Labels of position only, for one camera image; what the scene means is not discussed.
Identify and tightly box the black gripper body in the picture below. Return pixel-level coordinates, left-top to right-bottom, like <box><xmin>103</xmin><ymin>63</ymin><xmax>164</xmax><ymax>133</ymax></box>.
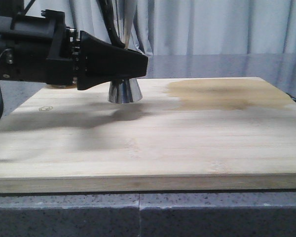
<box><xmin>0</xmin><ymin>9</ymin><xmax>75</xmax><ymax>86</ymax></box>

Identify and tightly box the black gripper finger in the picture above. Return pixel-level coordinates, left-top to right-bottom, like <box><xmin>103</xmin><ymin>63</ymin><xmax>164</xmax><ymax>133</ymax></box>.
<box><xmin>76</xmin><ymin>31</ymin><xmax>148</xmax><ymax>90</ymax></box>

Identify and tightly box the steel double jigger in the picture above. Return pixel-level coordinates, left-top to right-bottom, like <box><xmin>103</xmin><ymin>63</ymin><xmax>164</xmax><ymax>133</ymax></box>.
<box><xmin>108</xmin><ymin>0</ymin><xmax>142</xmax><ymax>104</ymax></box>

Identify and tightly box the grey curtain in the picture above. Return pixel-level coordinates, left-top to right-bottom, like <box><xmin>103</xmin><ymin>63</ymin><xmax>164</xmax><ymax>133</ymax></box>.
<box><xmin>0</xmin><ymin>0</ymin><xmax>296</xmax><ymax>57</ymax></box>

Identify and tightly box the wooden cutting board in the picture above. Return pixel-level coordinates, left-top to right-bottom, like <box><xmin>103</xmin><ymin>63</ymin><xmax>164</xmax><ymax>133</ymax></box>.
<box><xmin>0</xmin><ymin>78</ymin><xmax>296</xmax><ymax>193</ymax></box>

